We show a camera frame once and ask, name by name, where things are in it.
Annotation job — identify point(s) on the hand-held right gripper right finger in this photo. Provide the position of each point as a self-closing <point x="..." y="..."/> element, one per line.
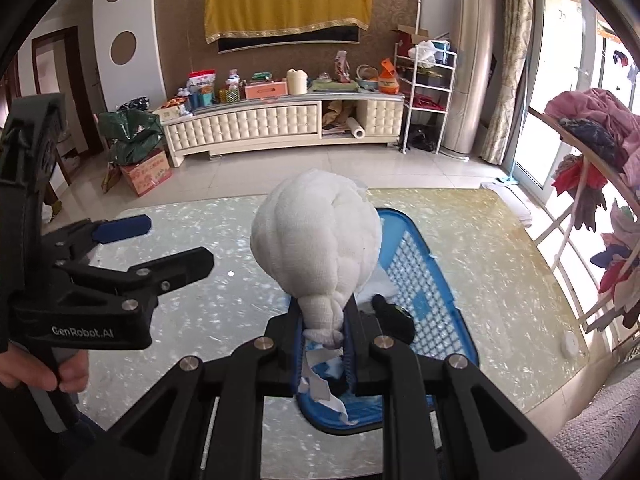
<point x="367" y="365"/>

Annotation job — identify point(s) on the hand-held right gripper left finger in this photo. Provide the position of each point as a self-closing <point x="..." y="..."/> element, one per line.
<point x="280" y="365"/>

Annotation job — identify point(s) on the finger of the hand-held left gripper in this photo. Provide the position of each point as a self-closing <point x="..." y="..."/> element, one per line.
<point x="175" y="260"/>
<point x="122" y="227"/>

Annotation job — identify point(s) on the light blue cloth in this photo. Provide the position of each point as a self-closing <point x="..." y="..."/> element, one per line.
<point x="320" y="380"/>

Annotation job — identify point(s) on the black plush toy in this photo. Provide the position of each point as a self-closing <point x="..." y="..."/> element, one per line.
<point x="397" y="322"/>

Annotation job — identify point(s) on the blue plastic mesh basket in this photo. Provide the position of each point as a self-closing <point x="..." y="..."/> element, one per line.
<point x="360" y="417"/>

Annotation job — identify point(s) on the white quilted cloth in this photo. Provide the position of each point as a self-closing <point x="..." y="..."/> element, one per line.
<point x="315" y="240"/>

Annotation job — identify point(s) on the person's left hand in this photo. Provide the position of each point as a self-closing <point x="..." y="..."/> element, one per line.
<point x="70" y="375"/>

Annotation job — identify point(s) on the brown paper bag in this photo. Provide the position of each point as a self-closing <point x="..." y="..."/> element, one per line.
<point x="112" y="177"/>

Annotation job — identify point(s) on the pink printed cardboard box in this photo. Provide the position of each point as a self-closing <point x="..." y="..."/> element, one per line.
<point x="147" y="172"/>

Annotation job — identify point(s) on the green plastic bag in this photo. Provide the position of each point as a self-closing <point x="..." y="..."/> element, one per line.
<point x="130" y="132"/>

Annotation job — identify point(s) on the brown wooden door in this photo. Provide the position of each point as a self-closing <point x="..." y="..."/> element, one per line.
<point x="82" y="110"/>

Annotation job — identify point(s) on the assorted small boxes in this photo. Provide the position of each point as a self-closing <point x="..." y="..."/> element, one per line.
<point x="175" y="107"/>

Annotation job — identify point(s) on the cream tufted TV cabinet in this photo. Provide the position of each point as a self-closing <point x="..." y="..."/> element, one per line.
<point x="250" y="122"/>

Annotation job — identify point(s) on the red and white snack bag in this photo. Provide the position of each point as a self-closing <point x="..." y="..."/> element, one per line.
<point x="201" y="82"/>

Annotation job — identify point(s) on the colourful gift bag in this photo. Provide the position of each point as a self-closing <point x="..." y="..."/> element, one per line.
<point x="231" y="92"/>

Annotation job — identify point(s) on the pink rectangular box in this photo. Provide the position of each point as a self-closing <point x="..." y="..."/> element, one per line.
<point x="265" y="91"/>

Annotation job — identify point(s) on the white round cap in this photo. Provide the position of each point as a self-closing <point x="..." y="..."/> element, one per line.
<point x="570" y="345"/>

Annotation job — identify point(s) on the cream cylindrical container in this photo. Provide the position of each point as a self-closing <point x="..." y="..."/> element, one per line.
<point x="296" y="82"/>

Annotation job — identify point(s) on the tan crumpled paper bag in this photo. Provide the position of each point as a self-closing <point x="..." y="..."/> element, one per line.
<point x="335" y="115"/>

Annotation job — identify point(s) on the flat mop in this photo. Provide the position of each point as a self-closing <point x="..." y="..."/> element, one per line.
<point x="502" y="183"/>

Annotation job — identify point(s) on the black bag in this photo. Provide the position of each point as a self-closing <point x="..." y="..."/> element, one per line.
<point x="422" y="141"/>

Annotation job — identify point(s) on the green glass tray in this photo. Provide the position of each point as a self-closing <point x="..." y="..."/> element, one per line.
<point x="332" y="86"/>

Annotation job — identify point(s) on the grey patterned sofa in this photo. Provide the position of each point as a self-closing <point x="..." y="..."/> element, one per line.
<point x="595" y="430"/>

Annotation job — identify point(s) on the yellow TV cover cloth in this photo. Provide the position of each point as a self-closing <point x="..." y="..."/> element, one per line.
<point x="290" y="5"/>

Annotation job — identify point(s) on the orange plastic bag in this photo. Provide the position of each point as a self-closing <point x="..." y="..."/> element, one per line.
<point x="388" y="80"/>

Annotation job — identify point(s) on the clothes drying rack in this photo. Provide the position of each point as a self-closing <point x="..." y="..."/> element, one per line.
<point x="581" y="185"/>

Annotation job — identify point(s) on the white metal shelf rack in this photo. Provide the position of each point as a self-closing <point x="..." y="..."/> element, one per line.
<point x="425" y="88"/>

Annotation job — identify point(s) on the white plastic bag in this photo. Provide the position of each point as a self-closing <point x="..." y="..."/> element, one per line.
<point x="424" y="54"/>

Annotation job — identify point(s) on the floor-standing air conditioner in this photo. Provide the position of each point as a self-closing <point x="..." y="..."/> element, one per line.
<point x="470" y="60"/>

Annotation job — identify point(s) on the open brown cardboard box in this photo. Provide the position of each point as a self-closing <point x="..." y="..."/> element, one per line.
<point x="407" y="37"/>

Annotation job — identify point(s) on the glass sliding door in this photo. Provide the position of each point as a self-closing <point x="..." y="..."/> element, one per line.
<point x="550" y="85"/>

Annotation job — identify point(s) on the patterned beige curtain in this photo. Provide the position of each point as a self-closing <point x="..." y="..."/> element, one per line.
<point x="510" y="60"/>

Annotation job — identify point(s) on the pile of hanging clothes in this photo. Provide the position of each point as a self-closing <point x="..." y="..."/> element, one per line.
<point x="595" y="110"/>

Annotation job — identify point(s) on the round brown wall decor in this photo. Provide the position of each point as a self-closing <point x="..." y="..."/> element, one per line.
<point x="123" y="48"/>

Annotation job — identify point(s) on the black wall television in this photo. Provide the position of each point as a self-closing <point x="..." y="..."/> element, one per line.
<point x="290" y="40"/>

